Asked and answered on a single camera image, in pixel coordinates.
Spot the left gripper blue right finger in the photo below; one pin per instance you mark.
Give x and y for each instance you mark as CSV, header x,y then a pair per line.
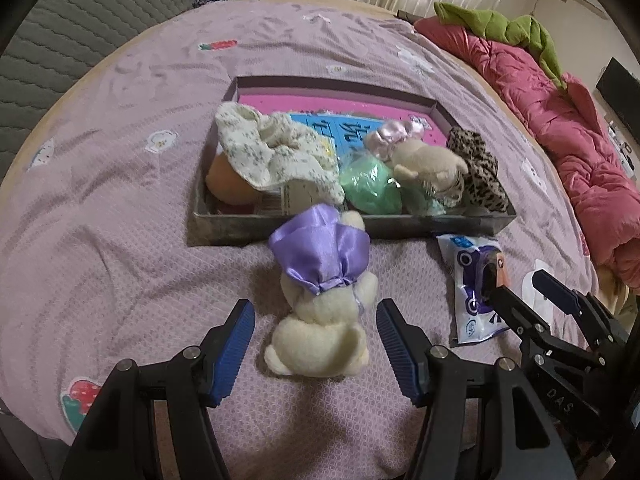
x,y
406,347

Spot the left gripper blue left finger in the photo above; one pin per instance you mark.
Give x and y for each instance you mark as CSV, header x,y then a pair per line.
x,y
224,350

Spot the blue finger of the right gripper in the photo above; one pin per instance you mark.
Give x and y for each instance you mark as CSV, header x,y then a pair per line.
x,y
567,300
507,305

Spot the cartoon girl wipes pack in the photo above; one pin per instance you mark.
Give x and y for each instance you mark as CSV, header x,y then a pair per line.
x,y
477,266

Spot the leopard print scrunchie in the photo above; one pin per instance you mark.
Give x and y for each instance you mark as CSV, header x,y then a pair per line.
x,y
482,185

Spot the cream plush bunny purple bow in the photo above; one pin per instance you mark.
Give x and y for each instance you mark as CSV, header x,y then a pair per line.
x,y
324,255

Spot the yellow white wipes pack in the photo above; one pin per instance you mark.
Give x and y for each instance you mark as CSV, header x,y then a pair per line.
x,y
288,200

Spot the peach makeup sponge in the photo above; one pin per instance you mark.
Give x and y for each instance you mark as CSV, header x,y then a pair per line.
x,y
228,186

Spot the green makeup sponge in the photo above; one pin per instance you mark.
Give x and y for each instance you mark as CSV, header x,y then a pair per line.
x,y
369,185

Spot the white floral scrunchie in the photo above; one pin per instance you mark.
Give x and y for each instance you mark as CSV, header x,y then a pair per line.
x,y
268,150

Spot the beige plush bunny pink bow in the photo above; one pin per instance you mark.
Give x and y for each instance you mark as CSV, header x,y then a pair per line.
x,y
438,171

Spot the dark shallow cardboard box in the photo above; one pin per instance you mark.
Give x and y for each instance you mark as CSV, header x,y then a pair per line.
x,y
217,223

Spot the pink crumpled comforter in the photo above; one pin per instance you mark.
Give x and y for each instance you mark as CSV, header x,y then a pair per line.
x,y
566,124

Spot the purple patterned bed quilt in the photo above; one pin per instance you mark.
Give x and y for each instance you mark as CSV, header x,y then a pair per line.
x,y
97,265

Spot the black television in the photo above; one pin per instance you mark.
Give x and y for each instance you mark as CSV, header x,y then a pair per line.
x,y
621,91

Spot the pink and blue book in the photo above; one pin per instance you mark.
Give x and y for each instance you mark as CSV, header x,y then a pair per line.
x,y
347,117

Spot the green blanket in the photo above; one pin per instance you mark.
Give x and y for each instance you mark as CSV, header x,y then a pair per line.
x,y
524,32

